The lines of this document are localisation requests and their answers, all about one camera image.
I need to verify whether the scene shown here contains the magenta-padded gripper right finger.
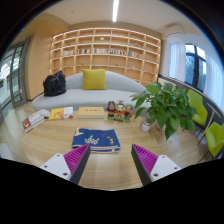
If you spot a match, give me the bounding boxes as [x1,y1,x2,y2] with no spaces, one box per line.
[130,143,183,187]

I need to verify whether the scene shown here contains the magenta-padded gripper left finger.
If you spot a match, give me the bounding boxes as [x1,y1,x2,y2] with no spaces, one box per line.
[39,143,92,185]

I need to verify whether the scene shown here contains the blue printed towel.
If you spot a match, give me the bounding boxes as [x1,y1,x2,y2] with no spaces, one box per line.
[71,127,122,154]

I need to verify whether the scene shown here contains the small white and red can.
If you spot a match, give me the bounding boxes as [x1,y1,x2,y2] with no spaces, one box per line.
[140,117,153,133]

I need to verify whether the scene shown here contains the yellow and orange book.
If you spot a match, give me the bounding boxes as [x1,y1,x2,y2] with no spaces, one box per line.
[48,106,75,121]

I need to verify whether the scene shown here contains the plain yellow book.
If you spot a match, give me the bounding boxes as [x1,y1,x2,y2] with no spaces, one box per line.
[76,106,107,120]

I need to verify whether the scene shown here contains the green potted plant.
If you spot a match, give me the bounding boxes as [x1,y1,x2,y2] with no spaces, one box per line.
[130,81,198,142]

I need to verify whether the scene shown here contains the lime green chair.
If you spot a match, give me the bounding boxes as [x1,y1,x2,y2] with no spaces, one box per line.
[186,88,210,145]
[196,121,224,164]

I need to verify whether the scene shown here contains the three-figure colourful figurine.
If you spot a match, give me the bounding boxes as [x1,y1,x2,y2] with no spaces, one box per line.
[104,99,135,123]

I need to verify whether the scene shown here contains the light grey curved sofa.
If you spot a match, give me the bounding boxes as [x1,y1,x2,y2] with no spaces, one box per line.
[31,70,149,113]

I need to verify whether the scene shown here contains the black bag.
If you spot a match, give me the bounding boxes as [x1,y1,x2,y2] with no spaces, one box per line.
[42,69,67,98]

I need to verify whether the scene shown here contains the yellow square cushion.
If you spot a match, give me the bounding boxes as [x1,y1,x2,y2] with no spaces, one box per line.
[81,68,108,91]

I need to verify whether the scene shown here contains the grey-framed glass door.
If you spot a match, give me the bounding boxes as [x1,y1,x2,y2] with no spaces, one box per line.
[0,38,31,111]

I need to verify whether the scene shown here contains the dark-framed window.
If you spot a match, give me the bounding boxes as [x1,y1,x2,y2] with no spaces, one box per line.
[184,42,208,93]

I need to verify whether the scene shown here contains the white curtain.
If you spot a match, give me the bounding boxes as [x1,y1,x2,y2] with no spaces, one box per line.
[168,41,188,83]

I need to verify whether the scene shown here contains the long ceiling light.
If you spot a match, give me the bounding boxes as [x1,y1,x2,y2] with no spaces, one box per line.
[111,0,120,23]

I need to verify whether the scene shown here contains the wooden wall shelf unit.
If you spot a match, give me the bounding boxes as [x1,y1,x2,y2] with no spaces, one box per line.
[49,27,162,87]

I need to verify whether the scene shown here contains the white wall air conditioner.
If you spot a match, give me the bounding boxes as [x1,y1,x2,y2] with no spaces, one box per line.
[163,23,185,38]

